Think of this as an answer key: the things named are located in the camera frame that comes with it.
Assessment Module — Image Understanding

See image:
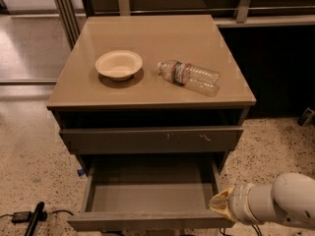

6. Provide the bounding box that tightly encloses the grey bottom drawer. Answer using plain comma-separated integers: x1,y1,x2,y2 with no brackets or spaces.
68,153,233,231

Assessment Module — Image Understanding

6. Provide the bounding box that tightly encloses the grey drawer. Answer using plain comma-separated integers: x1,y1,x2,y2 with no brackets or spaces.
60,126,243,154
68,153,233,231

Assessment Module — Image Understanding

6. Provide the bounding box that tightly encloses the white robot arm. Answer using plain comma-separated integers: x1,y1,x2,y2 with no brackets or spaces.
210,173,315,229

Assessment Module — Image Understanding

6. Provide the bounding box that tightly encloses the grey middle drawer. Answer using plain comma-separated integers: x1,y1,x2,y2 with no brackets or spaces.
60,126,243,154

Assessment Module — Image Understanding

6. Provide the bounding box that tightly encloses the grey drawer cabinet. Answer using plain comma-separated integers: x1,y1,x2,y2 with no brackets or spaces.
47,15,256,169

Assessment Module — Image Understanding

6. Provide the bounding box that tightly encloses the clear plastic water bottle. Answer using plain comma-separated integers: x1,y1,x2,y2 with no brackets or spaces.
157,60,221,97

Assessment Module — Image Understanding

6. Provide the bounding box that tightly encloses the blue cabinet foot cap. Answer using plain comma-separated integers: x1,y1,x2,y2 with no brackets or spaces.
77,169,85,177

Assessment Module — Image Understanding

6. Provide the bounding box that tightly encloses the white paper bowl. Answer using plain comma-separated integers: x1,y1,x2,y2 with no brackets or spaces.
95,50,143,81

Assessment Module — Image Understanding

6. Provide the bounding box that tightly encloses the black bar on floor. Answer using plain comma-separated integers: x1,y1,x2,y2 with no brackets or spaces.
24,202,44,236

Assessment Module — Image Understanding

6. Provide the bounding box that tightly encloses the black power adapter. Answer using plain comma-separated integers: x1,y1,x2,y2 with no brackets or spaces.
11,211,32,223

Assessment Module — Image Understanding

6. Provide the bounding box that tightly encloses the black cables right floor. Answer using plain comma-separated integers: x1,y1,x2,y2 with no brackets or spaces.
219,224,264,236

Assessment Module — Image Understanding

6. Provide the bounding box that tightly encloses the dark object by wall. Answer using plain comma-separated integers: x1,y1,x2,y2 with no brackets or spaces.
297,107,315,127

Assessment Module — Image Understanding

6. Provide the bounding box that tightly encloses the black cable left floor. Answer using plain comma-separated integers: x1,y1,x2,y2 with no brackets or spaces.
0,208,75,220

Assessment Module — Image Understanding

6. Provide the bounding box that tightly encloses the grey metal shelf frame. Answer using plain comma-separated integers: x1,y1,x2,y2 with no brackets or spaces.
54,0,315,45

